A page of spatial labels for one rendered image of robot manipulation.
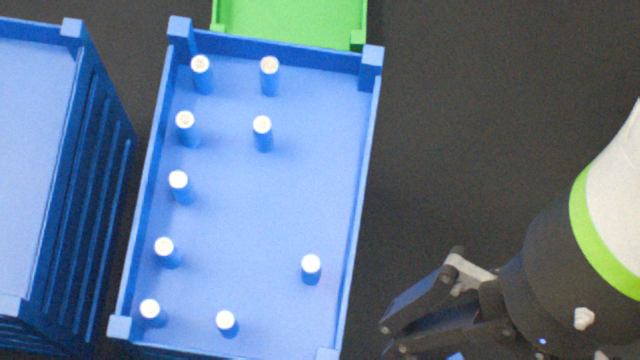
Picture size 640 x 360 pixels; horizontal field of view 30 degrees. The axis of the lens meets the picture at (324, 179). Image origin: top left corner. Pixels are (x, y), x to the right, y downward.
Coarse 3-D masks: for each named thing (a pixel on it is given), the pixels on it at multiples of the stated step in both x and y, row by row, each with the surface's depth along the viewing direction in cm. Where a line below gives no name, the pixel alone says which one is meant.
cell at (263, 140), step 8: (256, 120) 108; (264, 120) 107; (256, 128) 107; (264, 128) 107; (256, 136) 109; (264, 136) 108; (272, 136) 110; (256, 144) 112; (264, 144) 111; (272, 144) 112; (264, 152) 113
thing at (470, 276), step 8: (448, 256) 74; (456, 256) 74; (456, 264) 74; (464, 264) 74; (472, 264) 74; (464, 272) 73; (472, 272) 73; (480, 272) 74; (464, 280) 74; (472, 280) 74; (480, 280) 73; (456, 288) 74; (464, 288) 74
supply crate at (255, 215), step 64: (256, 64) 116; (320, 64) 114; (320, 128) 114; (256, 192) 112; (320, 192) 112; (128, 256) 105; (192, 256) 111; (256, 256) 111; (320, 256) 111; (128, 320) 101; (192, 320) 109; (256, 320) 109; (320, 320) 109
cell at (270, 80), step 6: (264, 60) 109; (270, 60) 109; (276, 60) 109; (264, 66) 109; (270, 66) 109; (276, 66) 109; (264, 72) 109; (270, 72) 109; (276, 72) 109; (264, 78) 110; (270, 78) 110; (276, 78) 110; (264, 84) 112; (270, 84) 111; (276, 84) 112; (264, 90) 114; (270, 90) 113; (276, 90) 113; (270, 96) 115
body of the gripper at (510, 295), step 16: (496, 272) 73; (512, 272) 70; (480, 288) 73; (496, 288) 72; (512, 288) 70; (528, 288) 68; (480, 304) 74; (496, 304) 73; (512, 304) 70; (528, 304) 68; (512, 320) 70; (528, 320) 69; (544, 320) 68; (528, 336) 69; (544, 336) 69; (560, 336) 68; (576, 336) 67; (528, 352) 75; (560, 352) 69; (576, 352) 69; (592, 352) 70
